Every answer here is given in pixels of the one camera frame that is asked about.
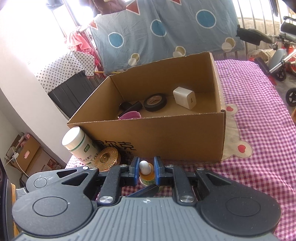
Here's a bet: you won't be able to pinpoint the amber dropper bottle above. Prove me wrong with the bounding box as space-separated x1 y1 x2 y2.
139 160 156 187

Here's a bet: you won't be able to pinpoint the white lidded supplement jar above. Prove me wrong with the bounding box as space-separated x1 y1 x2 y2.
62 126 100 168

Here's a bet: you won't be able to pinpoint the gold round metal disc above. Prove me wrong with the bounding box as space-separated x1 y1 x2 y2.
94 147 121 172

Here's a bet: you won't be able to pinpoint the brown cardboard box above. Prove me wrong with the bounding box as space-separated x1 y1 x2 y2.
67 52 226 162

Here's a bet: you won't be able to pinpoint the pink plastic bowl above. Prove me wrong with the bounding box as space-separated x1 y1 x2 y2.
118 111 142 120

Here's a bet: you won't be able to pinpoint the dark brown cylinder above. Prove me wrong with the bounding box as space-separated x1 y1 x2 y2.
118 101 142 118
119 101 132 111

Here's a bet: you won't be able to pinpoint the black tape roll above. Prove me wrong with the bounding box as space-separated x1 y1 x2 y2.
144 93 167 112

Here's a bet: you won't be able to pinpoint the white charger cube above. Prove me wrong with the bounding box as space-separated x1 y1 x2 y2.
173 87 196 109

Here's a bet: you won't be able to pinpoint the pink checkered tablecloth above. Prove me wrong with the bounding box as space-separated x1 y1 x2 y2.
66 59 296 241

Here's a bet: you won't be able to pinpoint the dark cabinet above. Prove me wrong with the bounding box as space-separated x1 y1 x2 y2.
48 71 104 118

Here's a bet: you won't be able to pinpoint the small cardboard box on floor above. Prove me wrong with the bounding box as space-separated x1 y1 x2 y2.
11 136 41 171

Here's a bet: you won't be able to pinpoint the white polka dot cloth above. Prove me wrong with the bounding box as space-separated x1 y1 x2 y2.
36 50 95 94

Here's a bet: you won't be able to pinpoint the red hanging clothes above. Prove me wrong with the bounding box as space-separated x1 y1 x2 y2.
65 31 102 70

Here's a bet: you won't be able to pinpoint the blue patterned hanging sheet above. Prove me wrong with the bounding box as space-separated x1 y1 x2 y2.
91 1 244 73

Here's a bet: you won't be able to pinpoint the black bicycle seat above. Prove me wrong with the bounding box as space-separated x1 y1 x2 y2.
236 25 273 46

